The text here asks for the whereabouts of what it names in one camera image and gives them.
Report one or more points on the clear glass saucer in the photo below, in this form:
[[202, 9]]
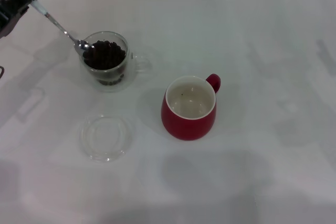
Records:
[[130, 82]]

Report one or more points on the red mug white inside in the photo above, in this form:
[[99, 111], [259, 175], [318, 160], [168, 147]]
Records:
[[183, 129]]

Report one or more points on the clear glass dish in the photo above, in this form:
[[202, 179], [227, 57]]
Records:
[[123, 132]]

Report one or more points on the dark coffee beans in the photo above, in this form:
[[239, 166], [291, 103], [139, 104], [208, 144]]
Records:
[[105, 54]]

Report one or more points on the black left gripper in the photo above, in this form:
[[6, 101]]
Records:
[[5, 14]]

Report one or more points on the clear double-wall glass cup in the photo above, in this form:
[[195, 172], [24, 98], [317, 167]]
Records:
[[128, 51]]

